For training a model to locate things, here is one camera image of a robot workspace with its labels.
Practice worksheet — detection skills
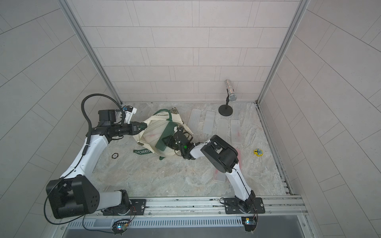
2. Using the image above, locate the translucent pink pencil case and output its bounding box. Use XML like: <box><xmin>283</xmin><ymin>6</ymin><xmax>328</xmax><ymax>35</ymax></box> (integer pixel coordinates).
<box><xmin>236</xmin><ymin>148</ymin><xmax>242</xmax><ymax>170</ymax></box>

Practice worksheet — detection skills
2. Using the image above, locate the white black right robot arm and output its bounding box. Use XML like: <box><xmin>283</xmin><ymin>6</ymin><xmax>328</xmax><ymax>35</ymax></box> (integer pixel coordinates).
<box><xmin>161</xmin><ymin>129</ymin><xmax>265</xmax><ymax>215</ymax></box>

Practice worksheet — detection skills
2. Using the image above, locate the silver microphone on stand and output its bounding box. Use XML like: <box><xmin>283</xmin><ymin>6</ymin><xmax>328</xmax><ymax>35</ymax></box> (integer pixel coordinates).
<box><xmin>218</xmin><ymin>79</ymin><xmax>237</xmax><ymax>117</ymax></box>

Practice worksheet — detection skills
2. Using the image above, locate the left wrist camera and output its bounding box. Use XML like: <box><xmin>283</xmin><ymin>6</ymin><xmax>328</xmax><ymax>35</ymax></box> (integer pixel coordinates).
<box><xmin>123</xmin><ymin>105</ymin><xmax>137</xmax><ymax>124</ymax></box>

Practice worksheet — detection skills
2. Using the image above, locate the yellow tape measure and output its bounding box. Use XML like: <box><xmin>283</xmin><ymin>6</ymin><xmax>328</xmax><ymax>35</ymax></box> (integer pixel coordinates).
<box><xmin>254</xmin><ymin>149</ymin><xmax>263</xmax><ymax>157</ymax></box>

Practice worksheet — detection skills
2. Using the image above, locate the green circuit board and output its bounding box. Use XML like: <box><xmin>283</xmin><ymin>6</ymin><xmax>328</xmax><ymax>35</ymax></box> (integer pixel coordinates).
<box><xmin>112</xmin><ymin>219</ymin><xmax>131</xmax><ymax>235</ymax></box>
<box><xmin>241</xmin><ymin>216</ymin><xmax>258</xmax><ymax>232</ymax></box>

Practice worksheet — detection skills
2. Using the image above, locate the aluminium mounting rail frame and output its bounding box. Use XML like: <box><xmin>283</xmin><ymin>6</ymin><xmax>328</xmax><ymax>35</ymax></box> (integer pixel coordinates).
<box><xmin>50</xmin><ymin>195</ymin><xmax>317</xmax><ymax>238</ymax></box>

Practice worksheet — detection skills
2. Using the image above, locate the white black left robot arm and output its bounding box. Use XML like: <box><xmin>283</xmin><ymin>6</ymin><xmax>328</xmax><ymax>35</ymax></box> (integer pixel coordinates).
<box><xmin>44</xmin><ymin>93</ymin><xmax>147</xmax><ymax>221</ymax></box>

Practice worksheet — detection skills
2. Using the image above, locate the dark green pencil case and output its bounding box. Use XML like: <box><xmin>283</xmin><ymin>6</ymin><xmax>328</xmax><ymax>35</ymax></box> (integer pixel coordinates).
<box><xmin>155</xmin><ymin>122</ymin><xmax>177</xmax><ymax>151</ymax></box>

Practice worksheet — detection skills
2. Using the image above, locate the left green circuit board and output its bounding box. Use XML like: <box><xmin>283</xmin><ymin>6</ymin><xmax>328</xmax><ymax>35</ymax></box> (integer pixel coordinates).
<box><xmin>112</xmin><ymin>219</ymin><xmax>131</xmax><ymax>235</ymax></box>

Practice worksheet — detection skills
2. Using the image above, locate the cream canvas tote bag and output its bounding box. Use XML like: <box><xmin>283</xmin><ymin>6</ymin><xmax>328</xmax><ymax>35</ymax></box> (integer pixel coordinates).
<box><xmin>133</xmin><ymin>108</ymin><xmax>193</xmax><ymax>160</ymax></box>

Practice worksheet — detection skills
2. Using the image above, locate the right green circuit board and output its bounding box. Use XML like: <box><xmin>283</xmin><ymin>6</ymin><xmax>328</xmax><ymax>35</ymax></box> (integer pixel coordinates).
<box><xmin>241</xmin><ymin>216</ymin><xmax>258</xmax><ymax>232</ymax></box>

